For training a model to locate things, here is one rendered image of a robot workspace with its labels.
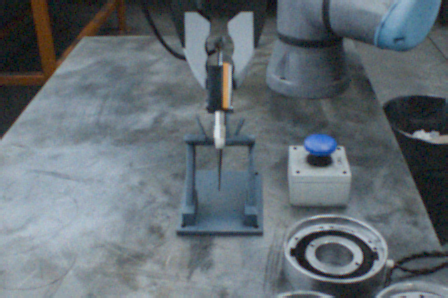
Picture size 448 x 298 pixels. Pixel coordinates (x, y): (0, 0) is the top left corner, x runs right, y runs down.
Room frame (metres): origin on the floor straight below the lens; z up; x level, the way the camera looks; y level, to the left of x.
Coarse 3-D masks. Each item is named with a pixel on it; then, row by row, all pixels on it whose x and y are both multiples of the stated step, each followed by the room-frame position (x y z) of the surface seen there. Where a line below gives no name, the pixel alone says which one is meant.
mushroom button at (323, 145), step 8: (312, 136) 0.59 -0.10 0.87; (320, 136) 0.59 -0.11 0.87; (328, 136) 0.60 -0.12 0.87; (304, 144) 0.58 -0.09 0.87; (312, 144) 0.58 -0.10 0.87; (320, 144) 0.57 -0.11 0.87; (328, 144) 0.57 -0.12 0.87; (336, 144) 0.58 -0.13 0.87; (312, 152) 0.57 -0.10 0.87; (320, 152) 0.57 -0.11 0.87; (328, 152) 0.57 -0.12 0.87
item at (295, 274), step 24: (312, 216) 0.48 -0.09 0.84; (336, 216) 0.48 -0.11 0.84; (288, 240) 0.45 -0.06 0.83; (336, 240) 0.45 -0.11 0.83; (384, 240) 0.44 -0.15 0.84; (288, 264) 0.41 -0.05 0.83; (312, 264) 0.41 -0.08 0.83; (384, 264) 0.40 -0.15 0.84; (312, 288) 0.38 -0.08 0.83; (336, 288) 0.38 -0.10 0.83; (360, 288) 0.38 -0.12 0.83
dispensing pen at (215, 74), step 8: (224, 40) 0.59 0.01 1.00; (216, 48) 0.58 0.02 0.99; (224, 48) 0.58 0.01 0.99; (224, 56) 0.58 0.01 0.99; (208, 72) 0.55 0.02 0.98; (216, 72) 0.55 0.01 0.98; (208, 80) 0.54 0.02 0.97; (216, 80) 0.54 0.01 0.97; (208, 88) 0.54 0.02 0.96; (216, 88) 0.54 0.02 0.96; (208, 96) 0.54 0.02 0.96; (216, 96) 0.53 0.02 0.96; (208, 104) 0.53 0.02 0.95; (216, 104) 0.53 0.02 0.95; (208, 112) 0.55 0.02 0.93; (216, 112) 0.54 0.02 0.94; (224, 112) 0.54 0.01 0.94; (216, 120) 0.53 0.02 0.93; (224, 120) 0.54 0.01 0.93; (216, 128) 0.53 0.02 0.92; (224, 128) 0.53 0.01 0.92; (216, 136) 0.53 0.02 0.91; (224, 136) 0.53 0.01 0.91; (216, 144) 0.52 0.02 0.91
